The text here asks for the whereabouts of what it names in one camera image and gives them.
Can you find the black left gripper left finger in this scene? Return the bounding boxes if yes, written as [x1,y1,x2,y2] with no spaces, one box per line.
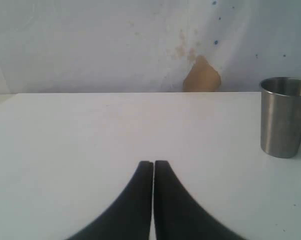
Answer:
[70,161,153,240]

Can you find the stainless steel cup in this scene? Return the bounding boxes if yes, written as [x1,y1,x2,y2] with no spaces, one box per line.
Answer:
[260,77,301,158]

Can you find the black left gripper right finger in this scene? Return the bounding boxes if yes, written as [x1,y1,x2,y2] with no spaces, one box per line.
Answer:
[154,160,243,240]

